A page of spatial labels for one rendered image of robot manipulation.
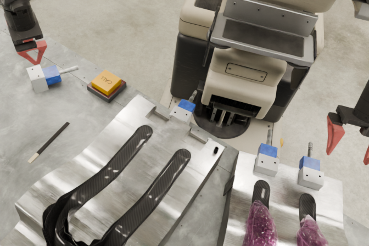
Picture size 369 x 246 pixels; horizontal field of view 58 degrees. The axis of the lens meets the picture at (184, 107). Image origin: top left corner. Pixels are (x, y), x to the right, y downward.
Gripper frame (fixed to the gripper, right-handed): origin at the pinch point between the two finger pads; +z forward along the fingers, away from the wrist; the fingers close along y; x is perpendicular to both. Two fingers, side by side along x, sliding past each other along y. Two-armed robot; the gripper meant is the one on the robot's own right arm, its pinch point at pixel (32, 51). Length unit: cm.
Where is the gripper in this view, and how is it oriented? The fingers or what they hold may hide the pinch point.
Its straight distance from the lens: 94.9
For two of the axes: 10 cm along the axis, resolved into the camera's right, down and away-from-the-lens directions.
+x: 8.8, -3.2, 3.6
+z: -1.2, 5.8, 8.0
